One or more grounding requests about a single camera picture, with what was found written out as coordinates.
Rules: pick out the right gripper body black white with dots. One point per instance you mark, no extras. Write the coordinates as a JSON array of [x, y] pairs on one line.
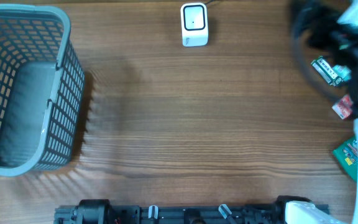
[[351, 43]]

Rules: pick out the red Kleenex tissue pack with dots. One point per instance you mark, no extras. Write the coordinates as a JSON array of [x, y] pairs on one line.
[[343, 107]]

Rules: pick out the green 3M gloves package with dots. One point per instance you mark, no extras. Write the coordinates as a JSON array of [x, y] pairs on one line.
[[347, 156]]

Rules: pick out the mint green wipes pack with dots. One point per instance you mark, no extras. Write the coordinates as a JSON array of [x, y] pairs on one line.
[[343, 71]]

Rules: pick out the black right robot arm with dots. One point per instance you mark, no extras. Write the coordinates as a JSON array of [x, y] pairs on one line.
[[335, 32]]

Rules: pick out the white barcode scanner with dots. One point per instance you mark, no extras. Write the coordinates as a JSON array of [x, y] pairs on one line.
[[194, 24]]

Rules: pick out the grey plastic mesh basket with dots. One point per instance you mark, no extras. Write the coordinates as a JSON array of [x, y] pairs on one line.
[[41, 89]]

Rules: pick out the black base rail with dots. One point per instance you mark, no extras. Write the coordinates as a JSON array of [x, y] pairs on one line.
[[101, 211]]

